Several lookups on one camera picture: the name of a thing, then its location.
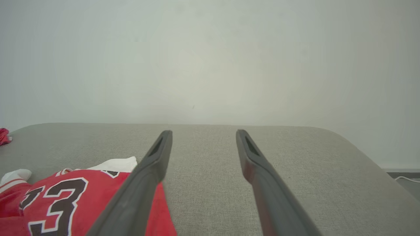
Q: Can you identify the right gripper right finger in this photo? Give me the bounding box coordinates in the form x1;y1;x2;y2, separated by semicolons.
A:
236;129;324;236

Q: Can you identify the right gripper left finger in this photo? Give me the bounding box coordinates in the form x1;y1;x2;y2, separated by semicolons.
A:
86;130;173;236

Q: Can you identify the red basketball jersey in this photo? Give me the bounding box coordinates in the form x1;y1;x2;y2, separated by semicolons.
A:
0;156;178;236

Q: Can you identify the red shorts white trim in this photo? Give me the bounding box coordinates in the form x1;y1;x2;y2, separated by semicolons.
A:
0;128;12;146

